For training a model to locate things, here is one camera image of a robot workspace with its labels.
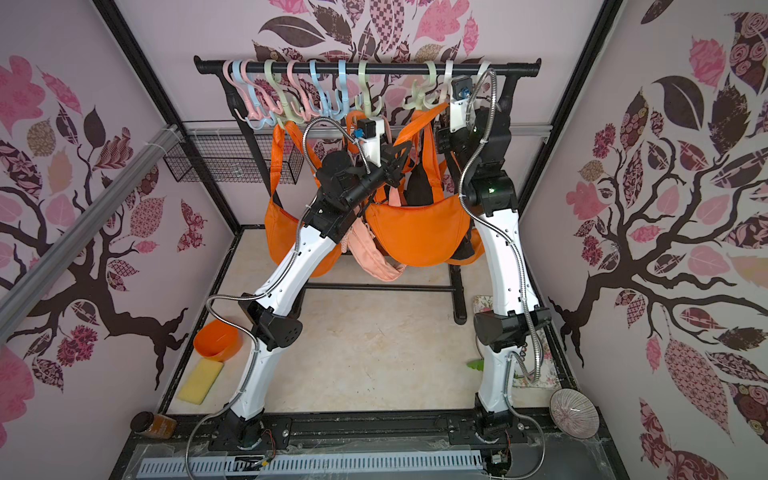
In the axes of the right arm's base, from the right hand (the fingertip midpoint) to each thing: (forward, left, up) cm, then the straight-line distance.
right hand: (459, 99), depth 62 cm
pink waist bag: (-15, +21, -32) cm, 41 cm away
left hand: (-3, +11, -8) cm, 15 cm away
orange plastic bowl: (-28, +69, -57) cm, 93 cm away
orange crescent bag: (-12, +7, -28) cm, 32 cm away
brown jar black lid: (-51, +72, -49) cm, 101 cm away
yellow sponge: (-39, +70, -58) cm, 99 cm away
